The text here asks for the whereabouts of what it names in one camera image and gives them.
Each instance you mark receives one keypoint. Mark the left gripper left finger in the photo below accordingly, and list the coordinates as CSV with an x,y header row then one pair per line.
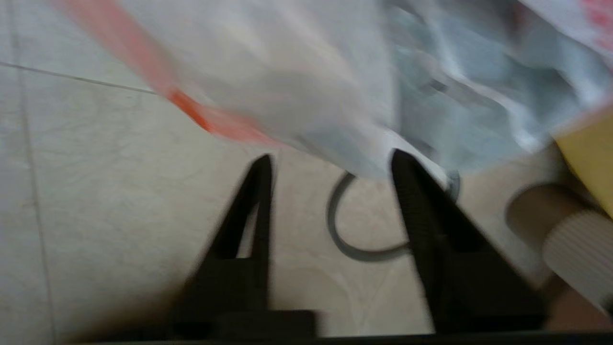
x,y
234,278

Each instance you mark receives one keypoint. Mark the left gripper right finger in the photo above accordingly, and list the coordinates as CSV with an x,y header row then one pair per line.
x,y
455,268

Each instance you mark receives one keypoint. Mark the yellow fabric tote bag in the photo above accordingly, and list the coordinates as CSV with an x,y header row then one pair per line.
x,y
589,163

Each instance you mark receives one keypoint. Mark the grey ribbed round seat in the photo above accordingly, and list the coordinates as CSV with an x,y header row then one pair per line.
x,y
574,244

